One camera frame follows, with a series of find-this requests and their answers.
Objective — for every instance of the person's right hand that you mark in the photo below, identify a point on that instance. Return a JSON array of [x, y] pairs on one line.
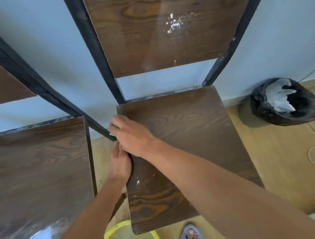
[[134, 137]]

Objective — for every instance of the person's right forearm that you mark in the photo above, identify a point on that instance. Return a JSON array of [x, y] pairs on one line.
[[221, 194]]

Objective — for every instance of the beige round object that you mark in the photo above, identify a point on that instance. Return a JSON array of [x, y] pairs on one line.
[[312, 156]]

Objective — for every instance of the person's foot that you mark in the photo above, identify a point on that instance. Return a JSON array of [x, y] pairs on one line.
[[193, 234]]

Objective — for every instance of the yellow plastic band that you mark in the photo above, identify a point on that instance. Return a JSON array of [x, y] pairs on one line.
[[115, 227]]

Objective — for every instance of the crumpled white paper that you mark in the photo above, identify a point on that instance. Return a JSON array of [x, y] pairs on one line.
[[276, 97]]

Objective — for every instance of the person's right fingers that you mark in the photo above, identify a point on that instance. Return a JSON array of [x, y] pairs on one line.
[[115, 126]]

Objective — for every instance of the black plastic garbage bag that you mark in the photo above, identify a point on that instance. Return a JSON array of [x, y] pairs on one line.
[[302, 108]]

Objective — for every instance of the person's left forearm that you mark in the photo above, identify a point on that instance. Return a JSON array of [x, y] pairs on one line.
[[98, 211]]

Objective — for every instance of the person's left fingers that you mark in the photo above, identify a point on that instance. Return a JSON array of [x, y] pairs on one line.
[[116, 151]]

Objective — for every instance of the person's left hand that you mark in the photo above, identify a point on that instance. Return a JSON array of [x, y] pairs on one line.
[[119, 165]]

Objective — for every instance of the dark wood shelf board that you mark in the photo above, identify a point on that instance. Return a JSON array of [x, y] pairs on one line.
[[41, 172], [162, 32], [192, 125], [11, 86]]

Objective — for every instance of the grey sandal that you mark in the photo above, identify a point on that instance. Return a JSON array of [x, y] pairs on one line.
[[185, 231]]

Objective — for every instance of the black metal shelf frame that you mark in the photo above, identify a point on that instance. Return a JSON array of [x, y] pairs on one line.
[[97, 49]]

